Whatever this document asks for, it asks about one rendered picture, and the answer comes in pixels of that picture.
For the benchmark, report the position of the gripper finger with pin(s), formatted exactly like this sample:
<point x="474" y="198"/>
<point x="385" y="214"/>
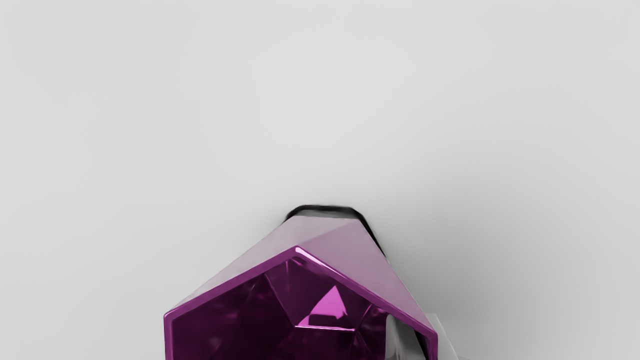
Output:
<point x="400" y="345"/>

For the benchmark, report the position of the purple faceted mug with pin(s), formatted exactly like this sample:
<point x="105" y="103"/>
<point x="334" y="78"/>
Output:
<point x="320" y="260"/>

